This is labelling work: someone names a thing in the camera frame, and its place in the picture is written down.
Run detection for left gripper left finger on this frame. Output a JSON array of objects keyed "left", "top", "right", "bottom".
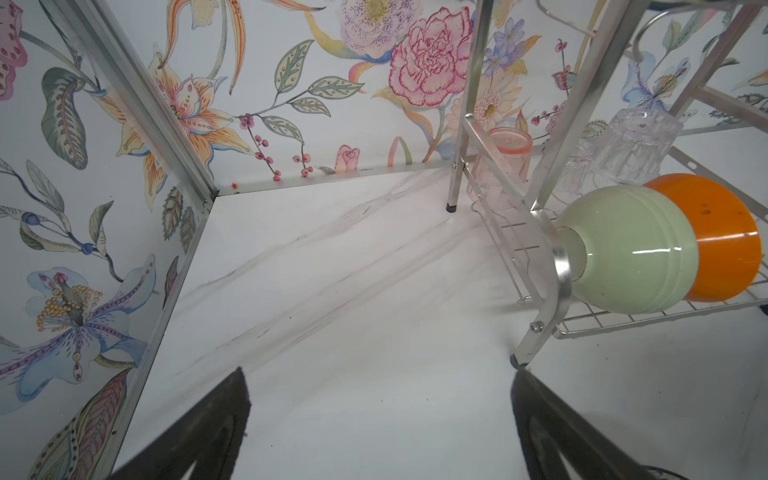
[{"left": 110, "top": 368, "right": 251, "bottom": 480}]

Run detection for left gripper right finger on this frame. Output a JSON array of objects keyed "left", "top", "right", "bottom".
[{"left": 510, "top": 370, "right": 682, "bottom": 479}]

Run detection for pale green bowl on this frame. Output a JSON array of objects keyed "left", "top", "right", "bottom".
[{"left": 555, "top": 185, "right": 699, "bottom": 315}]

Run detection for orange bowl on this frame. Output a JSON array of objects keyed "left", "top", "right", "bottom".
[{"left": 645, "top": 173, "right": 762, "bottom": 303}]

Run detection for chrome two-tier dish rack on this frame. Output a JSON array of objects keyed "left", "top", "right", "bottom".
[{"left": 445, "top": 0, "right": 768, "bottom": 370}]

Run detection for clear glass cup small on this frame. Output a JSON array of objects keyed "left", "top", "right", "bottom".
[{"left": 553, "top": 139, "right": 595, "bottom": 204}]

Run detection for pink glass cup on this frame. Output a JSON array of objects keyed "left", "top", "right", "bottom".
[{"left": 471, "top": 127, "right": 533, "bottom": 212}]

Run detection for clear glass cup large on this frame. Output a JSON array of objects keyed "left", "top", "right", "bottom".
[{"left": 591, "top": 108, "right": 683, "bottom": 185}]

